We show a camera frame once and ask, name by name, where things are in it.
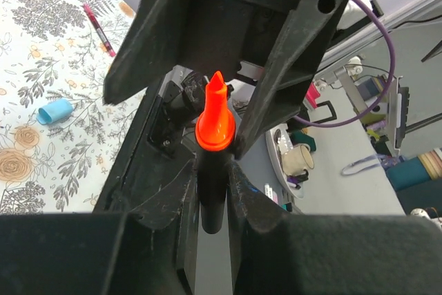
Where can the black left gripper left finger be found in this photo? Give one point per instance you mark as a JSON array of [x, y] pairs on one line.
[[149, 250]]

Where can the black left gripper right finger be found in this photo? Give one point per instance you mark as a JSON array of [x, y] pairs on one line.
[[277, 252]]

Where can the floral tablecloth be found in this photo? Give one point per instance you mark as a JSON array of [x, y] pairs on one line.
[[50, 51]]

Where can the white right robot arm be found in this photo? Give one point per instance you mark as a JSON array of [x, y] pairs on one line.
[[355, 8]]

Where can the light blue pen cap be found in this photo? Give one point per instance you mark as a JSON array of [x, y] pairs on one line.
[[54, 111]]

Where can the black orange marker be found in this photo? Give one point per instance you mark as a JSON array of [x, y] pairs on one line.
[[214, 132]]

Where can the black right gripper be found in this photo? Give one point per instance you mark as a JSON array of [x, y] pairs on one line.
[[288, 37]]

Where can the pink pen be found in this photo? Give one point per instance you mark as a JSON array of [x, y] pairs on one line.
[[99, 31]]

